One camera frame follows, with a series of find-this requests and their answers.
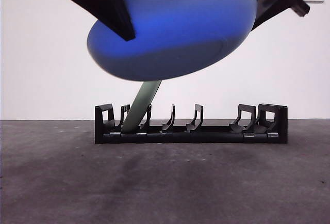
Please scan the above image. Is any black plate rack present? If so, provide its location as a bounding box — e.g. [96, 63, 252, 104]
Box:
[94, 103, 288, 145]

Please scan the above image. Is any blue plate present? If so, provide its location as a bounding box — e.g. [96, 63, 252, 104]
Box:
[86, 0, 258, 82]

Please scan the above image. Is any green plate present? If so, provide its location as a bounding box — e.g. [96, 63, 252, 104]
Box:
[121, 79, 162, 134]

